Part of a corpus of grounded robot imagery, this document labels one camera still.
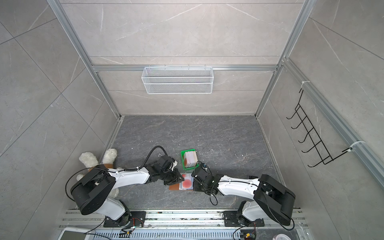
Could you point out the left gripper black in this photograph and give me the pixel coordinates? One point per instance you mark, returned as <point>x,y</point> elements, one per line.
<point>178,178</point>

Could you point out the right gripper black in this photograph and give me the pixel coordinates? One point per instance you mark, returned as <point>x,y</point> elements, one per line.
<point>195,187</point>

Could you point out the brown leather card holder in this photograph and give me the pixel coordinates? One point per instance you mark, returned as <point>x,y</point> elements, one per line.
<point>176,187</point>

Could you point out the pink red credit card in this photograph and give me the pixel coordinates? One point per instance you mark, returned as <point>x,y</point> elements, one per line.
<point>187,184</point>

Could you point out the green plastic card bin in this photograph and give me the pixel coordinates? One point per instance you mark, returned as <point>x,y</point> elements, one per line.
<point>182,154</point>

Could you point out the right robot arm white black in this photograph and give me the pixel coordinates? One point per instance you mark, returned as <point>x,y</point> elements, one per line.
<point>265,196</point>

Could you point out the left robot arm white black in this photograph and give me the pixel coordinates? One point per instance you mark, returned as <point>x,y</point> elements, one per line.
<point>91,193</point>

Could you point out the stack of cards in bin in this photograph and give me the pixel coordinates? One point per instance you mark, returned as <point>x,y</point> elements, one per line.
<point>190,159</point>

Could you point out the white teddy bear brown shirt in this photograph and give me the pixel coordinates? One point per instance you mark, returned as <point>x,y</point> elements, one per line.
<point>90,161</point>

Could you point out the white tablet device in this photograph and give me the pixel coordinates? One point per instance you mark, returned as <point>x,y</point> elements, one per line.
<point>70,233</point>

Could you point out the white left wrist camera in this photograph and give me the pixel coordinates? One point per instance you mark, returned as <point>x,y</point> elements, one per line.
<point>173,165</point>

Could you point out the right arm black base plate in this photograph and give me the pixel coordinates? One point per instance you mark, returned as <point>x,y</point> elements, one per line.
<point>235,219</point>

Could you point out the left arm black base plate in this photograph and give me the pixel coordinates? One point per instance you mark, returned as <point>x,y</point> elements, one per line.
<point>132,219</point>

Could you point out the white wire mesh basket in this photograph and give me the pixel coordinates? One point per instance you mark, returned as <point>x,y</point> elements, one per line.
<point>178,80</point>

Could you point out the aluminium front rail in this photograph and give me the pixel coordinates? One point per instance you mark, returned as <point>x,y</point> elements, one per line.
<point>161,219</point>

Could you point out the black wire hook rack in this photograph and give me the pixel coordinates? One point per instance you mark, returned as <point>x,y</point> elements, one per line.
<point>313,136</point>

